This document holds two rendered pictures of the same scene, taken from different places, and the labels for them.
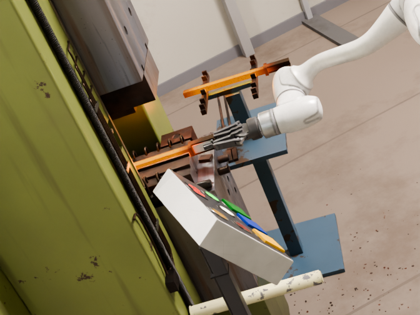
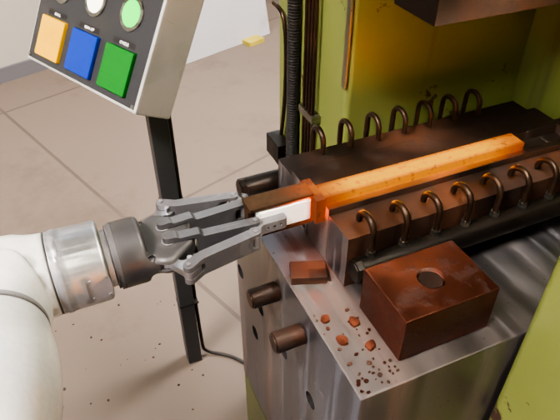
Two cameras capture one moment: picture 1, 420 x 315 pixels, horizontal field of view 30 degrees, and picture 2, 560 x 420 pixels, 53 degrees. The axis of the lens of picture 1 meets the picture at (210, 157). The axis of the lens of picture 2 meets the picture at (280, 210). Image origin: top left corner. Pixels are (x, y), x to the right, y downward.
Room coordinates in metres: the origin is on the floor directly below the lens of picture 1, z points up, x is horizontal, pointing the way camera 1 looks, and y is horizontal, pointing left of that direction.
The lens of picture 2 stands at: (2.75, -0.31, 1.43)
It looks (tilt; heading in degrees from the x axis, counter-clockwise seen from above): 39 degrees down; 144
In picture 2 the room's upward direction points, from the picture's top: straight up
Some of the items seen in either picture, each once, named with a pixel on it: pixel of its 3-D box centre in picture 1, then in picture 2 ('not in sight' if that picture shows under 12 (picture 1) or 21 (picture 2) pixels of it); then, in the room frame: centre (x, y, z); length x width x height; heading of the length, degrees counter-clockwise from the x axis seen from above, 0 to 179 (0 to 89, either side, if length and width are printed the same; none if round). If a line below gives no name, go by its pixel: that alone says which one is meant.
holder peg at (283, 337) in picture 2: (223, 158); (287, 338); (2.40, -0.04, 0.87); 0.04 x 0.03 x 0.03; 78
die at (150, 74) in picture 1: (91, 94); not in sight; (2.35, 0.26, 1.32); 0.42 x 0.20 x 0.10; 78
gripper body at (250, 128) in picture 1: (247, 130); (151, 246); (2.29, -0.15, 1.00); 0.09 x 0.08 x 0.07; 78
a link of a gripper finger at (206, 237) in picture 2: (228, 134); (213, 237); (2.32, -0.09, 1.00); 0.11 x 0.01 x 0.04; 73
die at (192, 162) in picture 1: (136, 180); (442, 174); (2.35, 0.26, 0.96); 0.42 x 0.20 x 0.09; 78
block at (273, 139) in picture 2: (172, 280); (278, 147); (1.96, 0.26, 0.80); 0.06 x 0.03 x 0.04; 168
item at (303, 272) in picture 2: (205, 158); (307, 272); (2.37, 0.01, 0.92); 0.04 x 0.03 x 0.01; 57
